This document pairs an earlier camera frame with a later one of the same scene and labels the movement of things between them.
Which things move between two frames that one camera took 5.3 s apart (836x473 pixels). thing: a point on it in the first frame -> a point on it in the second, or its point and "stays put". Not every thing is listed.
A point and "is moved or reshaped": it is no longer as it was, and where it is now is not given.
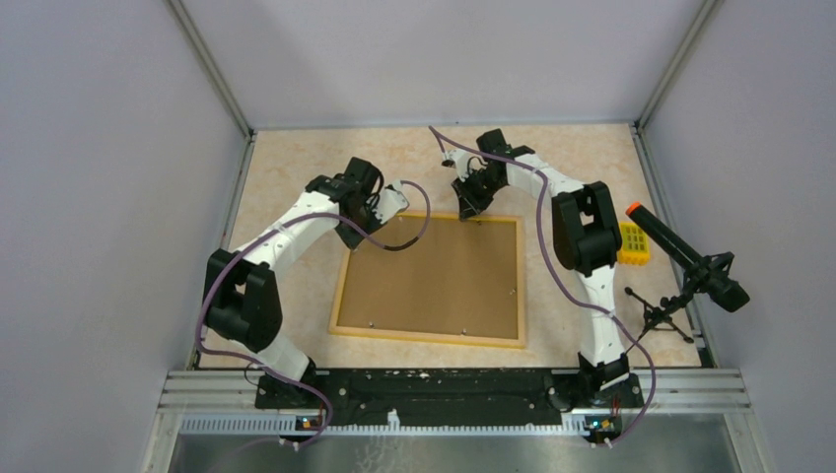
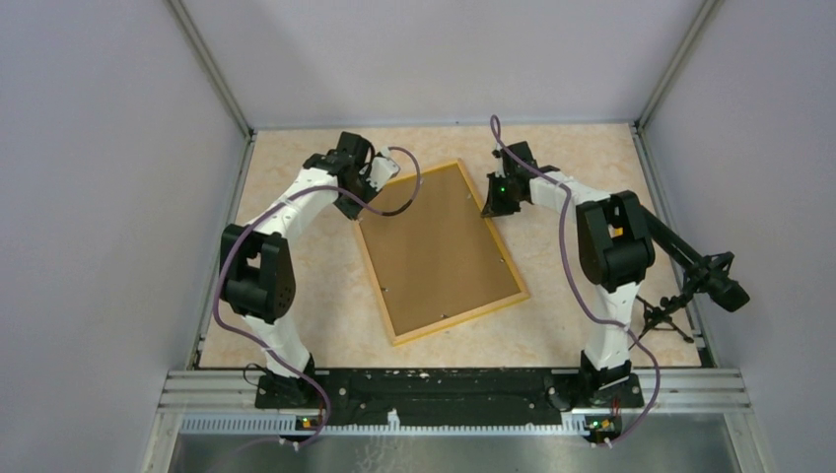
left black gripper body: [367, 219] -> [363, 190]
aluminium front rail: [670, 390] stays put
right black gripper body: [478, 189] -> [501, 198]
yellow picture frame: [461, 285] is moved or reshaped
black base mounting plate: [454, 397] stays put
